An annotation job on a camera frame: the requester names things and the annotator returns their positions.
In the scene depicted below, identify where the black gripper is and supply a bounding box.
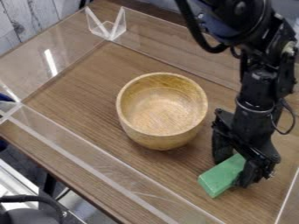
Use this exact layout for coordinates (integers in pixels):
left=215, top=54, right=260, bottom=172
left=211, top=97, right=282, bottom=188

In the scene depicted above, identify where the brown wooden bowl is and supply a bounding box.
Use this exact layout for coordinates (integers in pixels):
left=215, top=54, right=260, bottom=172
left=116, top=72, right=208, bottom=151

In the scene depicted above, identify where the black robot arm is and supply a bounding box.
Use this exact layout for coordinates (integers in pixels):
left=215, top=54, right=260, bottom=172
left=173, top=0, right=298, bottom=187

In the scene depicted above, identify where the black table leg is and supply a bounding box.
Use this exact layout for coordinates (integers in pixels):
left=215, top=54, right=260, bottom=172
left=43, top=174, right=57, bottom=197

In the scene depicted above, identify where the green rectangular block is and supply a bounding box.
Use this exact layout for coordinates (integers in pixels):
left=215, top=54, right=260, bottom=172
left=197, top=154, right=246, bottom=198

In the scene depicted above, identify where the clear acrylic enclosure wall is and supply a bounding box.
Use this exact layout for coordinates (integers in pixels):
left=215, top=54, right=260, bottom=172
left=0, top=0, right=299, bottom=224

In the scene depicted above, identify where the clear acrylic corner bracket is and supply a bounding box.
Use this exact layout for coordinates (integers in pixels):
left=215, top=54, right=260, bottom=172
left=84, top=7, right=127, bottom=41

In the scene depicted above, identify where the black cable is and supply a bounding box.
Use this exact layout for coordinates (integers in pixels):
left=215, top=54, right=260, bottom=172
left=0, top=194, right=65, bottom=224

